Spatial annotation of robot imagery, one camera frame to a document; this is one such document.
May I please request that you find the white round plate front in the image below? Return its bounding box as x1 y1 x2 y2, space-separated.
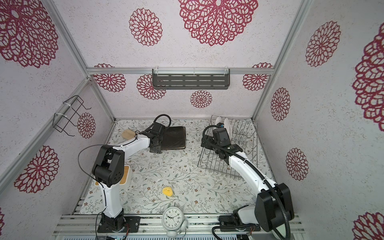
215 116 224 128

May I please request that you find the white round plate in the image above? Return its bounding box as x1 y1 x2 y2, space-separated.
215 116 224 128
224 118 233 140

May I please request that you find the white round plate back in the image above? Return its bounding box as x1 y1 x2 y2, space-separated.
224 118 233 140

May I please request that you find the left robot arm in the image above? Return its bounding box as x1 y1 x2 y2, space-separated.
92 122 169 222

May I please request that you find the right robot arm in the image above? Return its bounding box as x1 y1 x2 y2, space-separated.
201 125 295 240

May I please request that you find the tan sponge block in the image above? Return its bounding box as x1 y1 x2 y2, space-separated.
121 129 136 140

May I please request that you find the yellow small piece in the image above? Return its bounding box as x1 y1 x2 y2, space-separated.
162 187 174 197

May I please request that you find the white alarm clock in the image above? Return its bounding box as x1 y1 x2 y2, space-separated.
162 207 188 240

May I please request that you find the pale green bottle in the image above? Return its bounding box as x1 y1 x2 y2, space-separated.
272 225 286 240

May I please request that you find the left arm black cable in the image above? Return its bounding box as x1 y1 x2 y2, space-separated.
77 113 172 235

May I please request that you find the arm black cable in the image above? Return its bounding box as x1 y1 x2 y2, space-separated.
201 124 292 240
77 113 172 235

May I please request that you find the wire dish rack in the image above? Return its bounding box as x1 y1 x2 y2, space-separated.
198 115 258 179

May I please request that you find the grey wall shelf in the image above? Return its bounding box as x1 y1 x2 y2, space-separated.
152 69 231 90

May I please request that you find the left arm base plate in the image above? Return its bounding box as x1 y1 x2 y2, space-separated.
97 210 141 233

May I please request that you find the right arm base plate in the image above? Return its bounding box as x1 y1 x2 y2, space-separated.
218 215 261 232

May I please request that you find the black wire wall basket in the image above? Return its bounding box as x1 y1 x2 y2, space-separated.
52 95 91 137

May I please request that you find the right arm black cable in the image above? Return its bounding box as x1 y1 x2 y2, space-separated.
201 124 292 240

